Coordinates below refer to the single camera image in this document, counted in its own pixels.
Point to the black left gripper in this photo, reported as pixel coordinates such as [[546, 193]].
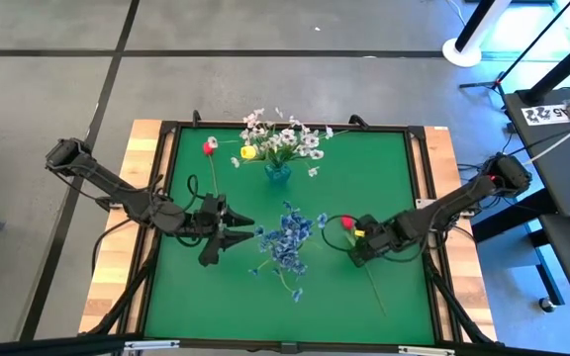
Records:
[[211, 227]]

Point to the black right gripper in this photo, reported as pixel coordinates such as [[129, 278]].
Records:
[[376, 237]]

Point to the red artificial tulip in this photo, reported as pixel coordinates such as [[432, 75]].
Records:
[[208, 148], [347, 222]]

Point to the blue artificial flower bunch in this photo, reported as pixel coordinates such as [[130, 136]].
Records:
[[287, 240]]

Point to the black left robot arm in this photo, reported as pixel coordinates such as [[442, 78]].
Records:
[[117, 190]]

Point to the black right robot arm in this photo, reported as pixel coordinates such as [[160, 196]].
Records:
[[463, 198]]

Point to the teal glass vase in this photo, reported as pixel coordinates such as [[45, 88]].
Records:
[[278, 174]]

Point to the small yellow sticker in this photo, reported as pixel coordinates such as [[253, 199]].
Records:
[[359, 232]]

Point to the yellow artificial tulip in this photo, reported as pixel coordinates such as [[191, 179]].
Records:
[[248, 151]]

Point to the green table mat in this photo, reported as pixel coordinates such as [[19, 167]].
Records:
[[216, 306]]

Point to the white artificial flower bunch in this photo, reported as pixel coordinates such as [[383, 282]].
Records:
[[287, 136]]

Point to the black desk leg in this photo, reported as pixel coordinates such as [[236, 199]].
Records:
[[512, 217]]

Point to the black caster wheel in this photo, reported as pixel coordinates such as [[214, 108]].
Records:
[[546, 304]]

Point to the thin black tripod stand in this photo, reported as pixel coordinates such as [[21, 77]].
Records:
[[478, 85]]

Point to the black desk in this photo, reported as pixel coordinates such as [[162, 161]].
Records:
[[562, 168]]

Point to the white round pole base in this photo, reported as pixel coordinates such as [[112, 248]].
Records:
[[458, 57]]

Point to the white paper label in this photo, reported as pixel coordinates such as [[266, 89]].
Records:
[[544, 115]]

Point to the black crossbeam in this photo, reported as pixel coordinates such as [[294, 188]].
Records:
[[42, 346]]

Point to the black and white pole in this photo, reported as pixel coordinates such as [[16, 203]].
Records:
[[478, 20]]

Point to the thick black pole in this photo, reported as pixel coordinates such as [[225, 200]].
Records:
[[562, 69]]

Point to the black table frame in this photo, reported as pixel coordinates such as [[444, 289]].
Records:
[[389, 127]]

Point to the aluminium bracket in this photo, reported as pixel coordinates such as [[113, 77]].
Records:
[[151, 345], [426, 351]]

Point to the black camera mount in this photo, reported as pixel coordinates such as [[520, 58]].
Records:
[[289, 347]]

